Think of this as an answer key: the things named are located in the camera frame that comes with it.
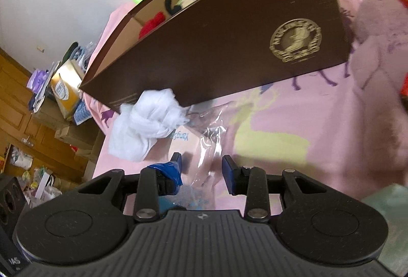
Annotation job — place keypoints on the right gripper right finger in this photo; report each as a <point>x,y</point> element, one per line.
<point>251,182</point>

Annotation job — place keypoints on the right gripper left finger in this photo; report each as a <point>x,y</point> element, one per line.
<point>154,181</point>

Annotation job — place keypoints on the clear plastic packaged item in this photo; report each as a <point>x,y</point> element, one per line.
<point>200,143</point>

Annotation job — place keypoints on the white cloth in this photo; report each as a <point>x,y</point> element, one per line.
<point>139,126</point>

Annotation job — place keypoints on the red plush item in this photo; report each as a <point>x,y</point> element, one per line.
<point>151,24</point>

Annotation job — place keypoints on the green bean plush toy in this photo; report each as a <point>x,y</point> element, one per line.
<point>173,9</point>

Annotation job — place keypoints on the wooden door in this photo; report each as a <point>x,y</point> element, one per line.
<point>20,129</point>

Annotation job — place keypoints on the pink deer-print cloth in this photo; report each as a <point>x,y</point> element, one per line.
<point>313,123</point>

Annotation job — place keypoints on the cardboard boxes stack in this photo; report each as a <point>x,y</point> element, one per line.
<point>86,139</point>

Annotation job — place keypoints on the purple white bag pile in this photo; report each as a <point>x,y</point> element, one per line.
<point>39,84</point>

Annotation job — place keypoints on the yellow white paper bag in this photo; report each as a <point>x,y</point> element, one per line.
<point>65,85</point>

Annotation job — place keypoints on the brown cardboard box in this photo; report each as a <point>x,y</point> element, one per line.
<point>214,48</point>

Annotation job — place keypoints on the pink plush animal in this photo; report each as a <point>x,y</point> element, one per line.
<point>385,134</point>

